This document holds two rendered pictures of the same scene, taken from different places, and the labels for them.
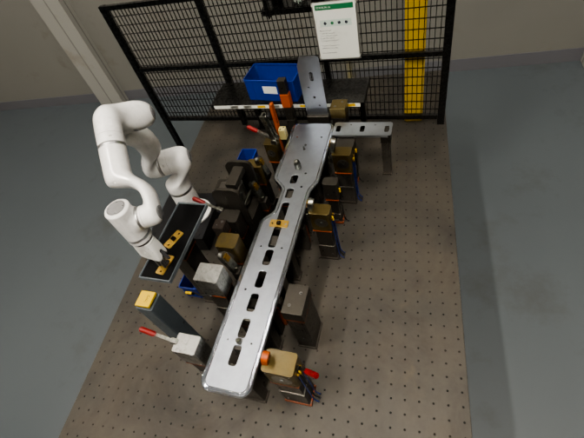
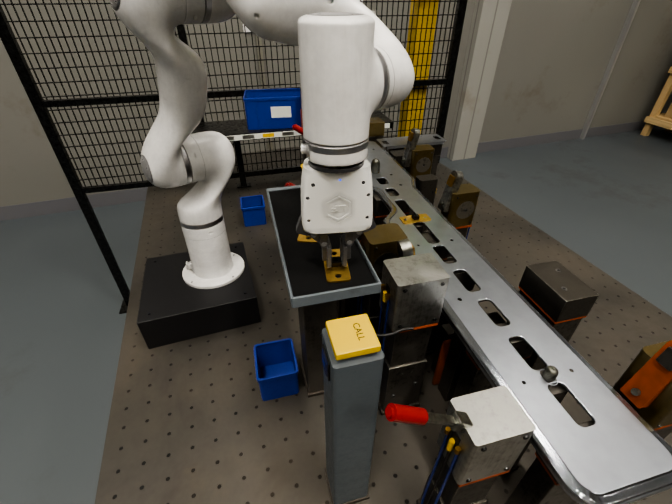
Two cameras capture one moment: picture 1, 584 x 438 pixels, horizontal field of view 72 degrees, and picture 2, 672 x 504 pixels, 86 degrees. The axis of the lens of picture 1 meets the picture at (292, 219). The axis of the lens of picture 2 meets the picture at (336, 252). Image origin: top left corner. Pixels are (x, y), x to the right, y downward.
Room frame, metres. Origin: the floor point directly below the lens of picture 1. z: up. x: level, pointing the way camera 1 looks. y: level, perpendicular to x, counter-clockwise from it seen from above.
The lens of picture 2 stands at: (0.64, 0.83, 1.52)
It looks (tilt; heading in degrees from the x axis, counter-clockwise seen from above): 36 degrees down; 316
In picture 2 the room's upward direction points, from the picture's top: straight up
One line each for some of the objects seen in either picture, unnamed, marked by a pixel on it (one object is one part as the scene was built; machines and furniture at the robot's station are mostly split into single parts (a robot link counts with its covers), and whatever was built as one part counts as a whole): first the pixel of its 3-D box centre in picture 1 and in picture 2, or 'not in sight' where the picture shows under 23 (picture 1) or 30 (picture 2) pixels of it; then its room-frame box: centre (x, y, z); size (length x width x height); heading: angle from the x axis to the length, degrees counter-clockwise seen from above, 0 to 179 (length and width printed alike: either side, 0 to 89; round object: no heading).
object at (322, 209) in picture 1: (328, 233); (455, 236); (1.08, -0.13, 0.87); 0.12 x 0.07 x 0.35; 60
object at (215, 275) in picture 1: (223, 297); (397, 344); (0.92, 0.38, 0.90); 0.13 x 0.08 x 0.41; 60
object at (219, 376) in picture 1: (279, 228); (420, 223); (1.10, 0.06, 1.00); 1.38 x 0.22 x 0.02; 150
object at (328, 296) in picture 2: (175, 239); (313, 231); (1.08, 0.46, 1.16); 0.37 x 0.14 x 0.02; 150
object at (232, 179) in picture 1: (247, 210); not in sight; (1.31, 0.19, 0.95); 0.18 x 0.13 x 0.49; 150
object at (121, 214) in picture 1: (128, 220); (338, 79); (0.97, 0.51, 1.44); 0.09 x 0.08 x 0.13; 86
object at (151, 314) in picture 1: (174, 325); (348, 428); (0.86, 0.59, 0.92); 0.08 x 0.08 x 0.44; 60
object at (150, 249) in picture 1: (148, 244); (336, 190); (0.97, 0.51, 1.30); 0.10 x 0.07 x 0.11; 53
